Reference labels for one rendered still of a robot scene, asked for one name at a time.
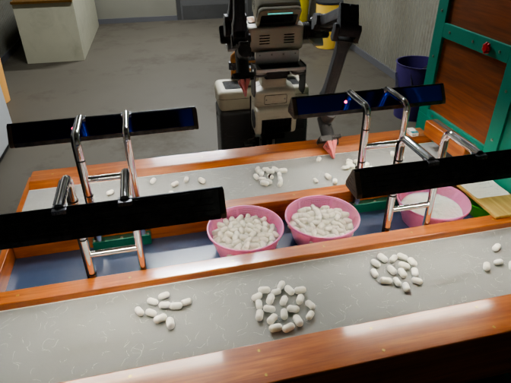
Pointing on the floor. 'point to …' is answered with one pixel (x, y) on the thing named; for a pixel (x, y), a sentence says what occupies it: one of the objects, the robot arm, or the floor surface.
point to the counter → (55, 29)
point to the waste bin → (410, 78)
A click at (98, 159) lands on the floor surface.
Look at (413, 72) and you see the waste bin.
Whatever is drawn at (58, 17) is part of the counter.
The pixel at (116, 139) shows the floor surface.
